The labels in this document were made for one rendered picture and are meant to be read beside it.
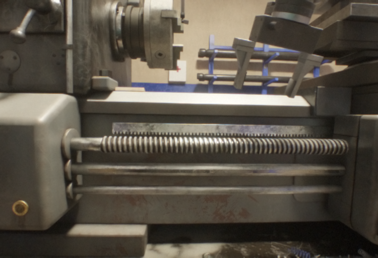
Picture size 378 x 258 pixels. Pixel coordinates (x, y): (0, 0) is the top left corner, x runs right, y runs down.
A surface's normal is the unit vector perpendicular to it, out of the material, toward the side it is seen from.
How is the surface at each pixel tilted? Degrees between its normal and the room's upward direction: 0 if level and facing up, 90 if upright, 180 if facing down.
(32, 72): 90
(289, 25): 113
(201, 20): 90
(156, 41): 119
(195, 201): 90
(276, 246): 0
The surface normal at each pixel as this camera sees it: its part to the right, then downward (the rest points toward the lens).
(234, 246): 0.02, -1.00
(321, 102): 0.05, 0.07
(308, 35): 0.08, 0.47
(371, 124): -1.00, -0.02
